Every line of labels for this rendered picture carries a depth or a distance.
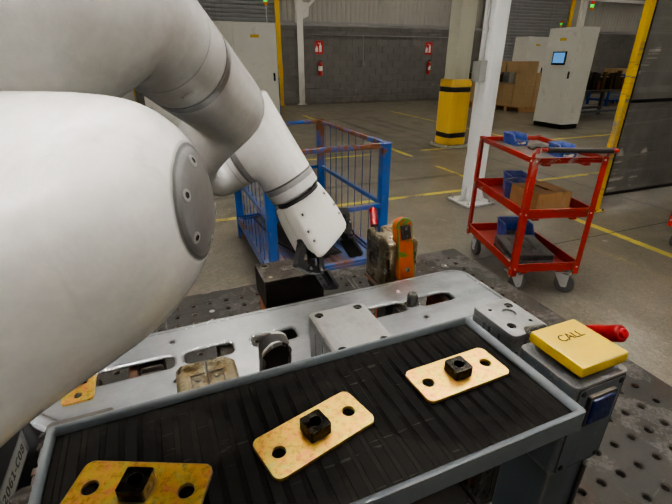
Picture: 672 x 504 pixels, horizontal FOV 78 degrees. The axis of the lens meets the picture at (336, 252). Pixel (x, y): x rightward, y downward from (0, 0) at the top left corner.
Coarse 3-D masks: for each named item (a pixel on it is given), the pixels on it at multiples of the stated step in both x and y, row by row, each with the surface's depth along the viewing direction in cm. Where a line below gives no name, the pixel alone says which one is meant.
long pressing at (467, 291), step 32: (384, 288) 81; (416, 288) 81; (448, 288) 81; (480, 288) 81; (224, 320) 71; (256, 320) 71; (288, 320) 71; (384, 320) 71; (416, 320) 71; (448, 320) 71; (128, 352) 63; (160, 352) 63; (256, 352) 63; (128, 384) 57; (160, 384) 57; (64, 416) 52
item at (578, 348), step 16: (544, 336) 40; (560, 336) 40; (576, 336) 40; (592, 336) 40; (560, 352) 38; (576, 352) 38; (592, 352) 38; (608, 352) 38; (624, 352) 38; (576, 368) 37; (592, 368) 37
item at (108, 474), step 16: (96, 464) 27; (112, 464) 27; (128, 464) 27; (144, 464) 27; (160, 464) 27; (176, 464) 27; (192, 464) 27; (208, 464) 27; (80, 480) 26; (96, 480) 26; (112, 480) 26; (128, 480) 25; (144, 480) 25; (160, 480) 26; (176, 480) 26; (192, 480) 26; (208, 480) 26; (80, 496) 25; (96, 496) 25; (112, 496) 25; (128, 496) 25; (144, 496) 25; (160, 496) 25; (176, 496) 25; (192, 496) 25
